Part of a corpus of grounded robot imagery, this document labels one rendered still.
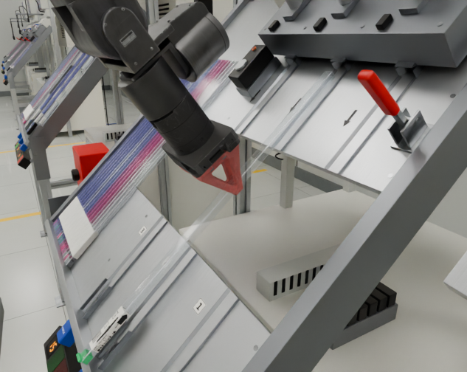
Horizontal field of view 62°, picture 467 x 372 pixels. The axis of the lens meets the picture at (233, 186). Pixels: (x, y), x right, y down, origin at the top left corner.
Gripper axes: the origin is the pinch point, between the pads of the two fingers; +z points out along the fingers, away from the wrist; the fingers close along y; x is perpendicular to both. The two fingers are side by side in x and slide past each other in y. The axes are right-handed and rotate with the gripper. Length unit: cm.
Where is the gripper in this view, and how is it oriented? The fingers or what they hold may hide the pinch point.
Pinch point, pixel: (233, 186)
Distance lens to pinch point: 52.7
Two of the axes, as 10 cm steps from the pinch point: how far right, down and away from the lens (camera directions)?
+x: -6.9, 7.1, -1.7
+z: 5.2, 6.4, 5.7
